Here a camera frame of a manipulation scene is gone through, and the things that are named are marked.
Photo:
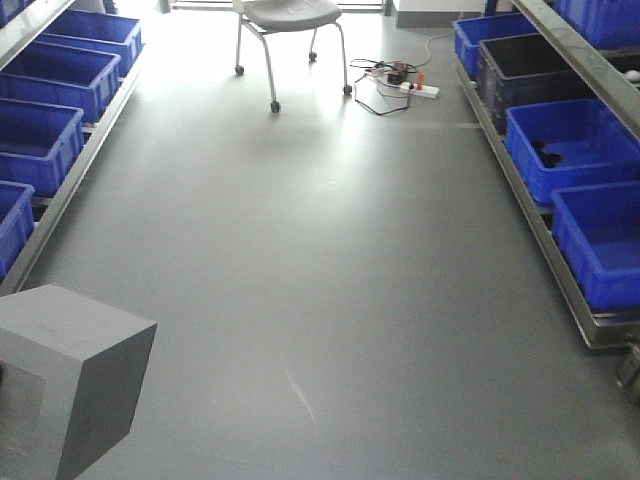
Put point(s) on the white power strip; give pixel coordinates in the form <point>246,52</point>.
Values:
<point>392,86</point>

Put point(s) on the gray office chair on wheels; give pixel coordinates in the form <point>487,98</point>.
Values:
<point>263,18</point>

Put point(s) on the blue bin far right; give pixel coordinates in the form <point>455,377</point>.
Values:
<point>469,33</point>

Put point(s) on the blue bin with black items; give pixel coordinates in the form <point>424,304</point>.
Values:
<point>569,143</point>

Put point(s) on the gray square hollow base block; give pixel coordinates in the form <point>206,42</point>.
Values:
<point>72,369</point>

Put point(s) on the blue bin left row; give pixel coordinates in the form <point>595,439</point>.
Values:
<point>39,143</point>

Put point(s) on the blue bin near right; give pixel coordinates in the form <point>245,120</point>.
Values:
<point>596,227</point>

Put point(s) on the dark blue bin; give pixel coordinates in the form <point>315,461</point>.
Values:
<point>523,70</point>

